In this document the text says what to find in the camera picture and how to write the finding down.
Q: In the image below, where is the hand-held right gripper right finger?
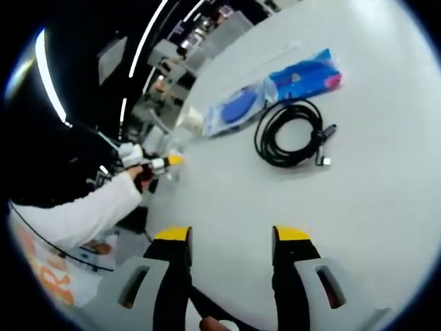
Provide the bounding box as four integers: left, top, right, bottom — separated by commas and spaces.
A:
271, 225, 349, 331

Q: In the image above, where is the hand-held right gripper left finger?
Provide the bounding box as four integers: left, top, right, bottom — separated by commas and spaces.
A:
82, 225, 193, 331

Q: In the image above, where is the person's right hand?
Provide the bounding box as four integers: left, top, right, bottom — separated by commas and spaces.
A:
199, 317, 239, 331

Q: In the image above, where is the person's left hand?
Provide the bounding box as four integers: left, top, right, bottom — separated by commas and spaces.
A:
128, 165, 145, 184

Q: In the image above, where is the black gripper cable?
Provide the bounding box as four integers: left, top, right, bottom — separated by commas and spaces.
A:
189, 285, 243, 331

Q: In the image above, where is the blue packet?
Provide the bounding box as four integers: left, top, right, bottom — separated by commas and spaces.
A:
268, 48, 344, 105

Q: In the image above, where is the white ceiling light strip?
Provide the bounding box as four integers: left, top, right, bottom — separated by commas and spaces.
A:
34, 28, 74, 129
128, 0, 167, 79
118, 97, 129, 139

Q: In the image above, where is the clear bag with blue item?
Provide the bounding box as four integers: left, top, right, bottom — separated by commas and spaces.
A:
202, 80, 270, 138

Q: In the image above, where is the white object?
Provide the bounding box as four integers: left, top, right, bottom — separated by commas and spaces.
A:
178, 106, 205, 132

